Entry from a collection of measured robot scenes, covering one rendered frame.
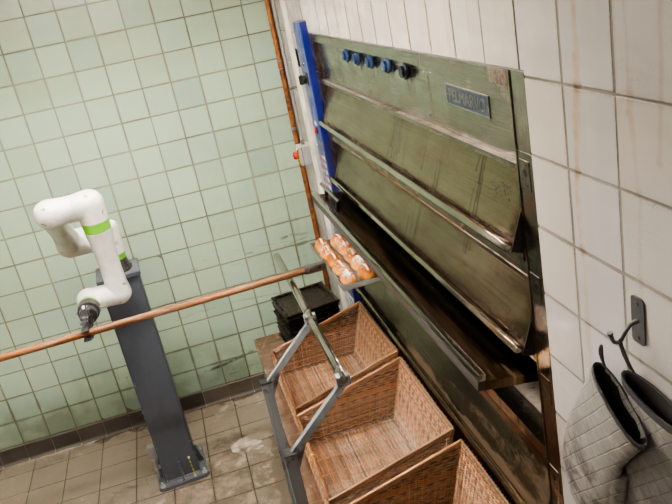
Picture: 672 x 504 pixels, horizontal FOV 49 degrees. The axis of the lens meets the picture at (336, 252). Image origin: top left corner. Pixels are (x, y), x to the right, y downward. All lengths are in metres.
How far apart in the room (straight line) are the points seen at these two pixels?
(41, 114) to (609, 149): 3.31
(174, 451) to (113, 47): 2.12
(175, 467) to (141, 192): 1.49
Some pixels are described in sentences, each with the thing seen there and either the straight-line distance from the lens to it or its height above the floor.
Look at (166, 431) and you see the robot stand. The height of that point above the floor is 0.32.
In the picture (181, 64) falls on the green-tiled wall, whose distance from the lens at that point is 4.08.
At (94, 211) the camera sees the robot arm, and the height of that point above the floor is 1.60.
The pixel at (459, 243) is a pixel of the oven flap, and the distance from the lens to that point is 2.08.
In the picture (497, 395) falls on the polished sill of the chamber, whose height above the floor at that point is 1.18.
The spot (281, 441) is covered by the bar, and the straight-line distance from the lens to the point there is 2.96.
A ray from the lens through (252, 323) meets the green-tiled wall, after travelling 4.50.
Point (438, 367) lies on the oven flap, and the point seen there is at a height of 1.00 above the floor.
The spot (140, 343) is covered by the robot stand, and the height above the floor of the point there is 0.83.
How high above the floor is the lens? 2.36
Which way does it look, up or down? 21 degrees down
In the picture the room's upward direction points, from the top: 12 degrees counter-clockwise
